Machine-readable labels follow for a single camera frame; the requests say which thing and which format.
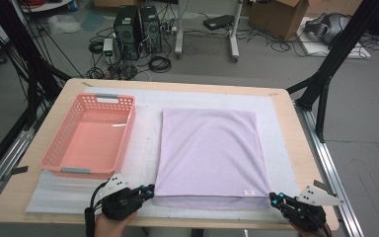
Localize black computer tower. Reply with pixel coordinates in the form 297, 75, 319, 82
113, 4, 142, 62
139, 5, 164, 55

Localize person's right hand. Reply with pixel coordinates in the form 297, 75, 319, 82
290, 222, 328, 237

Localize black frame post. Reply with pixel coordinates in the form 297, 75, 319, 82
285, 0, 379, 144
0, 0, 73, 186

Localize aluminium rail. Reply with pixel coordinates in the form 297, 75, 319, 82
0, 126, 36, 215
294, 102, 365, 237

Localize white-legged desk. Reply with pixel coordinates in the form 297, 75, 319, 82
174, 0, 245, 64

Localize black flat device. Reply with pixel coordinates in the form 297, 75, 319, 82
202, 14, 236, 32

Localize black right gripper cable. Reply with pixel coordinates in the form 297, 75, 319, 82
322, 219, 334, 237

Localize white flat board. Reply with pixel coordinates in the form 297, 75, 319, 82
296, 16, 372, 60

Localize lavender printed towel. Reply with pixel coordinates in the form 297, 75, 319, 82
152, 108, 272, 211

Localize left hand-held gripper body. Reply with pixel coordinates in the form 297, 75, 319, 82
101, 172, 143, 222

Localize open cardboard box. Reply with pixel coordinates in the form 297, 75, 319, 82
247, 0, 311, 41

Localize white grid foam mat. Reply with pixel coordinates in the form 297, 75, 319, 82
25, 86, 308, 224

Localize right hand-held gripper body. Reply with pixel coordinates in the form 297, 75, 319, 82
285, 185, 346, 232

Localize white round table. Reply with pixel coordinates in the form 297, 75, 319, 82
19, 0, 74, 14

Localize white power adapter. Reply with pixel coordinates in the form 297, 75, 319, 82
102, 38, 114, 64

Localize pink plastic basket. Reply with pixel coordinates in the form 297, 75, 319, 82
38, 92, 137, 181

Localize coil of black cable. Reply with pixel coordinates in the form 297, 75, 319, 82
147, 54, 173, 74

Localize large closed cardboard box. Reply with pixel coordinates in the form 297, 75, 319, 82
305, 0, 365, 17

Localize grey rounded device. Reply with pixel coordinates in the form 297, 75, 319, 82
304, 12, 351, 45

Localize blue sheet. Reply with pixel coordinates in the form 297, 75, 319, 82
80, 9, 107, 33

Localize clear plastic bag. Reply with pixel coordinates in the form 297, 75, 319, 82
47, 13, 84, 36

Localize person's left hand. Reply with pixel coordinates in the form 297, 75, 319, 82
93, 211, 139, 237

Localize person's grey clothing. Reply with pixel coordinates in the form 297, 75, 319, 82
142, 227, 250, 237

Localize white power strip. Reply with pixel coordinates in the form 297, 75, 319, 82
162, 21, 179, 38

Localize red cable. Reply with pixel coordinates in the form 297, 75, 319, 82
21, 0, 47, 10

